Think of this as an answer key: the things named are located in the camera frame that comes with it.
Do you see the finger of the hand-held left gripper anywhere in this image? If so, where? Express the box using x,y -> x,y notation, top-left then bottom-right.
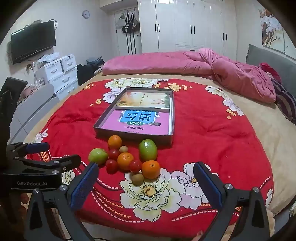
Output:
14,155 -> 81,173
7,142 -> 50,159

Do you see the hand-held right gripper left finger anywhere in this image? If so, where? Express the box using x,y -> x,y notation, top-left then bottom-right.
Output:
24,162 -> 100,241

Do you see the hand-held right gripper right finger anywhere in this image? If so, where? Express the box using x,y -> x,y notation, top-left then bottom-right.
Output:
193,161 -> 271,241

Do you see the green apple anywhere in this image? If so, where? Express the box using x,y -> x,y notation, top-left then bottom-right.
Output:
139,139 -> 158,163
88,148 -> 109,166

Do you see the orange mandarin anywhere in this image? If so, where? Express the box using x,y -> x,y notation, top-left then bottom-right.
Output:
117,152 -> 134,171
108,135 -> 122,149
142,160 -> 161,179

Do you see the small brown round fruit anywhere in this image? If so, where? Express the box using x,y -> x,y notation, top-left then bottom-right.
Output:
131,173 -> 144,186

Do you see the grey cardboard box tray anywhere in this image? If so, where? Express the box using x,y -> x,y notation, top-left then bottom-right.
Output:
93,87 -> 174,148

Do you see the grey cabinet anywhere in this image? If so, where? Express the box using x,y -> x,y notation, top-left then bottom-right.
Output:
9,83 -> 59,144

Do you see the red floral blanket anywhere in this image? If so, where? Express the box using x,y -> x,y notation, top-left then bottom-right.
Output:
30,77 -> 274,232

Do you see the white drawer chest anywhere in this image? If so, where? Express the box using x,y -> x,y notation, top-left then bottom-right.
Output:
36,54 -> 79,100

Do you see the beige bed sheet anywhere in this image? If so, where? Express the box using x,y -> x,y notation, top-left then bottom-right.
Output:
23,74 -> 296,216

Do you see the pink cover book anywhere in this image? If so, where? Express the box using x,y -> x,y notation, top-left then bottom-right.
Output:
101,108 -> 171,135

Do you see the white plastic bag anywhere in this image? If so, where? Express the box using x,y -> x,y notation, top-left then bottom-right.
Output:
38,53 -> 60,64

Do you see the pile of dark clothes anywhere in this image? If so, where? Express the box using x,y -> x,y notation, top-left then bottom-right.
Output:
87,57 -> 105,70

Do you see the black flat television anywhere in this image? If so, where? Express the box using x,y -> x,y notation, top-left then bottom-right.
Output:
10,21 -> 56,65

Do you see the sunflower cover book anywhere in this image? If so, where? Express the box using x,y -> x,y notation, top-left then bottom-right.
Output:
115,91 -> 171,109

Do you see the striped pillow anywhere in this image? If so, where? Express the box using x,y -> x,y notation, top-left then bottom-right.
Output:
274,80 -> 296,124

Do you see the red cloth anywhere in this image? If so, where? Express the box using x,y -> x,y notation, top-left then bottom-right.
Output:
259,62 -> 281,81

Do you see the pink quilt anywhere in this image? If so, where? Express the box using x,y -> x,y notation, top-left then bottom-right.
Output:
102,48 -> 277,103

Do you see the grey padded headboard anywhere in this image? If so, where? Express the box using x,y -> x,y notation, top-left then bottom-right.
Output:
245,44 -> 296,93

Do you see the black striped hanging bag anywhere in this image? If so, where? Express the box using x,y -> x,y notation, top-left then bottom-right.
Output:
122,14 -> 134,35

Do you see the grey hanging bag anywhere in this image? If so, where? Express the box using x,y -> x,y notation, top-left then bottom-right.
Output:
132,14 -> 141,32

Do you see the white wardrobe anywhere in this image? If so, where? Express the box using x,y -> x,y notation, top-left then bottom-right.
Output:
137,0 -> 237,61

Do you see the floral wall painting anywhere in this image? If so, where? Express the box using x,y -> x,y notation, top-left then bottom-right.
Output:
258,8 -> 296,61

